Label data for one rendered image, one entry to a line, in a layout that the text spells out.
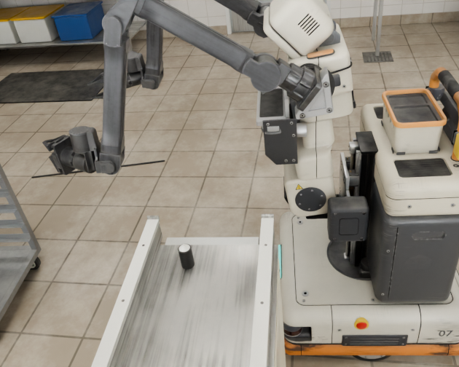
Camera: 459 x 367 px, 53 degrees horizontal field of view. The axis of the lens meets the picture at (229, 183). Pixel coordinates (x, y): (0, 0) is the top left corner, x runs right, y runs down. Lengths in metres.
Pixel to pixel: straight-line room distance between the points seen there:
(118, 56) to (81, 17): 3.86
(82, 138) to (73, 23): 3.85
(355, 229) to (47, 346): 1.40
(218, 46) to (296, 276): 0.99
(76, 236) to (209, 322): 1.78
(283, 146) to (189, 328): 0.67
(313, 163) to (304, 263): 0.52
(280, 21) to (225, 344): 0.82
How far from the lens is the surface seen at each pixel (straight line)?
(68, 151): 1.40
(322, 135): 1.50
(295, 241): 1.97
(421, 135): 1.51
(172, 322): 1.03
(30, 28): 5.38
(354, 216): 1.53
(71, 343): 2.20
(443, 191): 1.44
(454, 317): 1.81
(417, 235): 1.54
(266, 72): 1.18
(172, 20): 1.18
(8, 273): 2.43
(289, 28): 1.31
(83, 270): 2.49
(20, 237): 2.46
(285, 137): 1.42
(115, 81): 1.24
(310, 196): 1.57
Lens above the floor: 1.63
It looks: 36 degrees down
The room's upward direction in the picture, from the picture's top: 8 degrees counter-clockwise
